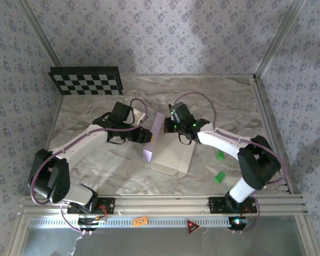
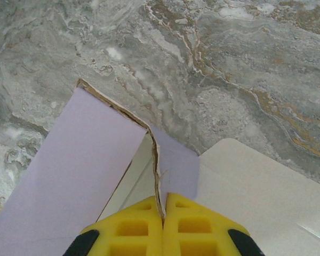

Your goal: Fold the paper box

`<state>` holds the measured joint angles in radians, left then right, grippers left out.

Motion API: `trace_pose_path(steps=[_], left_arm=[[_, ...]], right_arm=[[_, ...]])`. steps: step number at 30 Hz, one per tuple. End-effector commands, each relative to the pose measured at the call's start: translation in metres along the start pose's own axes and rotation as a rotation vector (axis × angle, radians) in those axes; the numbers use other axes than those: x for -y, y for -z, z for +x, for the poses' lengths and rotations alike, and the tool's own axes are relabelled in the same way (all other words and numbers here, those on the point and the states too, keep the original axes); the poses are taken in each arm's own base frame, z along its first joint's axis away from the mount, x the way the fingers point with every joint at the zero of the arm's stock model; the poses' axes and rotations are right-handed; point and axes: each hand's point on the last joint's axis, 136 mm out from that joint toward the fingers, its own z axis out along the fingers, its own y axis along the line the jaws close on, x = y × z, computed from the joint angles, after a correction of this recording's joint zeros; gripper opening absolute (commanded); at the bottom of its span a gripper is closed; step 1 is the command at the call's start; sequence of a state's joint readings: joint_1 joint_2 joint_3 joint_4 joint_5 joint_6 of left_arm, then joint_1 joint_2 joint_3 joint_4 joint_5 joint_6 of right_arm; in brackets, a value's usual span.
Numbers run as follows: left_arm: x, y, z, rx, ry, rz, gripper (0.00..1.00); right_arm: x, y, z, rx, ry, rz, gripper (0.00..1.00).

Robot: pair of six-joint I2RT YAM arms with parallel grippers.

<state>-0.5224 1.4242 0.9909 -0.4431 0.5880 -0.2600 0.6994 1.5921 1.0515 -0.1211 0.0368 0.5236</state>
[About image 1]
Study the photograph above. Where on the white and lilac paper box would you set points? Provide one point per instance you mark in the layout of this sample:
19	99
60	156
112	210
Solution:
170	154

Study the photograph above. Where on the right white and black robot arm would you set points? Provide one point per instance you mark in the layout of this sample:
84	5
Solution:
218	144

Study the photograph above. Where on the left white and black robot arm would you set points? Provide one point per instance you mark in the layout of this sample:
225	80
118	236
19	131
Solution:
82	141

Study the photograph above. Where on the small green sticker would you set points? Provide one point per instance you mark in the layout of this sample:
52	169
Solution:
220	155

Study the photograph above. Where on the green block lower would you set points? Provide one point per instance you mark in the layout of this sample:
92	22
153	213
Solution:
219	177

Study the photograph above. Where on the black and white checkerboard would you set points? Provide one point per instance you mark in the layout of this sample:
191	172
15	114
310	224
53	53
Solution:
86	81

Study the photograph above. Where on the orange label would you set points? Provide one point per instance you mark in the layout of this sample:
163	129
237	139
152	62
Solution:
140	221

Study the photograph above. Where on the red triangle warning sticker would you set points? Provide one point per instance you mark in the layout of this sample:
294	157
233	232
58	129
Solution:
192	227

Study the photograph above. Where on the aluminium back rail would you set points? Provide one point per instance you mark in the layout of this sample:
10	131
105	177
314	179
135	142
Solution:
189	76

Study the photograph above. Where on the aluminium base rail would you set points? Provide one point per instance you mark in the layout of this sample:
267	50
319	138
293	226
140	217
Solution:
162	204

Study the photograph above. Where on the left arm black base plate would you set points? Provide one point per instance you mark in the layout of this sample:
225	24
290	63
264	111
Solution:
108	205

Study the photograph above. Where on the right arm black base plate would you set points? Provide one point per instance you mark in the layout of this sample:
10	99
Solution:
216	205

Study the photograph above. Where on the aluminium side rail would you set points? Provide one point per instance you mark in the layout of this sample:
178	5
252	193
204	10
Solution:
270	133

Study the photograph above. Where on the aluminium frame post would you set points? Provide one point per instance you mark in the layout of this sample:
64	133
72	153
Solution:
41	33
277	40

